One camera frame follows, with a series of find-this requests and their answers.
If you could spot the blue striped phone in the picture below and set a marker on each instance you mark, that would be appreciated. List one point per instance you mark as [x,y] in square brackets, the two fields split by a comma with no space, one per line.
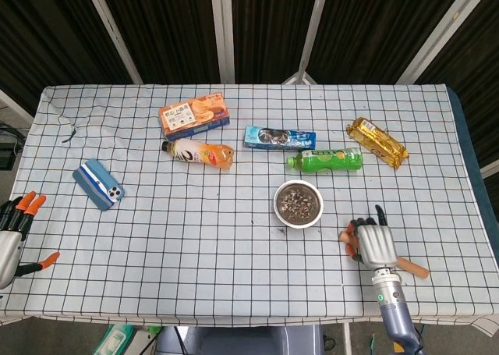
[95,183]

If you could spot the orange juice bottle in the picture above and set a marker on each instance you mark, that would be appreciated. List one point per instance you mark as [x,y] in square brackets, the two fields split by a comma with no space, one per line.
[202,155]

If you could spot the stainless steel bowl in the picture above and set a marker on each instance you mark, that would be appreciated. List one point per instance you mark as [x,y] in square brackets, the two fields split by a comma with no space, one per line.
[298,223]

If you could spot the green white box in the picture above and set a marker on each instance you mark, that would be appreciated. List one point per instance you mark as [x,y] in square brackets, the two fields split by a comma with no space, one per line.
[115,339]

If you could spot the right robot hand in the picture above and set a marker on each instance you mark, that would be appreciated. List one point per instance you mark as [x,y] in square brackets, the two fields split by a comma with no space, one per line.
[376,246]

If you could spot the wooden stick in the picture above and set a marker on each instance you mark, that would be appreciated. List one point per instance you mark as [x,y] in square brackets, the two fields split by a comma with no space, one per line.
[415,269]

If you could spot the green plastic drink bottle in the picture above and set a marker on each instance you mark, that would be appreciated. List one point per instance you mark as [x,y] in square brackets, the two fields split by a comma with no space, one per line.
[331,160]

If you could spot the orange biscuit box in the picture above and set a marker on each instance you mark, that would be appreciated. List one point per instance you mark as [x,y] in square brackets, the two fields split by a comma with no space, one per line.
[191,115]

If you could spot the gold foil snack packet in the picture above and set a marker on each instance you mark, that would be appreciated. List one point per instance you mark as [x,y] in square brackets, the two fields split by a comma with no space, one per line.
[378,142]

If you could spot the white frame post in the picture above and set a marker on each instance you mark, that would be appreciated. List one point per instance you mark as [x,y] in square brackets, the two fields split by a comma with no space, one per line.
[113,35]
[440,35]
[223,31]
[313,27]

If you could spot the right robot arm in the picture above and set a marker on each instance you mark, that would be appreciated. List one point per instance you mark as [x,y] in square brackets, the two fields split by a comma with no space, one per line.
[393,312]

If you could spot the white checked tablecloth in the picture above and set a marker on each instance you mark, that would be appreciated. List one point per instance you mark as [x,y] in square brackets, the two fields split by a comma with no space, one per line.
[195,253]

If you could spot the brown grainy food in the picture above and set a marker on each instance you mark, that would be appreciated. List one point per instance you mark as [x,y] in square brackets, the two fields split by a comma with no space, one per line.
[298,203]

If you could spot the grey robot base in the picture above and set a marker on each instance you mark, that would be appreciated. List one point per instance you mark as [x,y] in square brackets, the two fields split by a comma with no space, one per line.
[241,341]

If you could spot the black equipment box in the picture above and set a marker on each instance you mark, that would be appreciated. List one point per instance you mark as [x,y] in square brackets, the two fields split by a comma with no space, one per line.
[8,152]

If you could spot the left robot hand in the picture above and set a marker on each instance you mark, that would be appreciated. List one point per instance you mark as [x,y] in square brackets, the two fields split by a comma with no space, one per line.
[9,249]

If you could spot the blue cookie box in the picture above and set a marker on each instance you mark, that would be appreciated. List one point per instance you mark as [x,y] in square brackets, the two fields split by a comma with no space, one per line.
[273,138]

